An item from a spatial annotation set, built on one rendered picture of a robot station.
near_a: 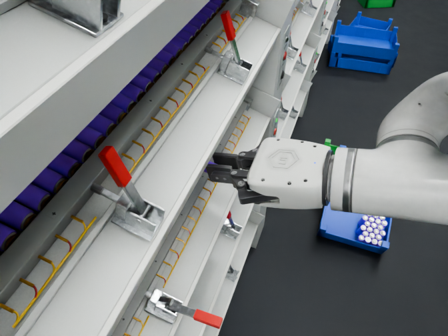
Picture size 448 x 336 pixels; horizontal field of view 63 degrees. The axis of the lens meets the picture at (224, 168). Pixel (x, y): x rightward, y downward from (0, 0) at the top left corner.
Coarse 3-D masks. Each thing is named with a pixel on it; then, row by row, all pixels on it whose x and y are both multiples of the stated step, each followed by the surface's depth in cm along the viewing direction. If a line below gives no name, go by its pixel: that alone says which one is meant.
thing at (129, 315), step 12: (240, 108) 72; (228, 132) 67; (204, 180) 59; (192, 192) 57; (192, 204) 56; (180, 216) 54; (180, 228) 53; (168, 240) 51; (180, 240) 53; (156, 264) 49; (168, 264) 50; (144, 288) 46; (132, 300) 45; (132, 312) 44; (120, 324) 43; (144, 324) 45
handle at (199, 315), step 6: (168, 306) 46; (174, 306) 46; (180, 306) 46; (186, 306) 46; (180, 312) 46; (186, 312) 46; (192, 312) 46; (198, 312) 45; (204, 312) 45; (198, 318) 45; (204, 318) 45; (210, 318) 45; (216, 318) 45; (222, 318) 45; (210, 324) 44; (216, 324) 44
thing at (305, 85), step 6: (306, 84) 148; (300, 90) 150; (306, 90) 150; (300, 96) 147; (294, 102) 144; (300, 102) 145; (294, 108) 142; (300, 108) 143; (294, 114) 137; (288, 120) 136; (294, 120) 137; (288, 126) 134; (294, 126) 135; (288, 132) 132; (288, 138) 130
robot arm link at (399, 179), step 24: (384, 144) 47; (408, 144) 44; (432, 144) 45; (360, 168) 44; (384, 168) 43; (408, 168) 42; (432, 168) 41; (360, 192) 44; (384, 192) 43; (408, 192) 42; (432, 192) 41; (384, 216) 45; (408, 216) 43; (432, 216) 42
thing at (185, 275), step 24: (264, 96) 74; (264, 120) 76; (240, 144) 70; (216, 192) 61; (192, 216) 57; (216, 216) 59; (192, 240) 55; (192, 264) 53; (168, 288) 50; (192, 288) 51; (144, 312) 47
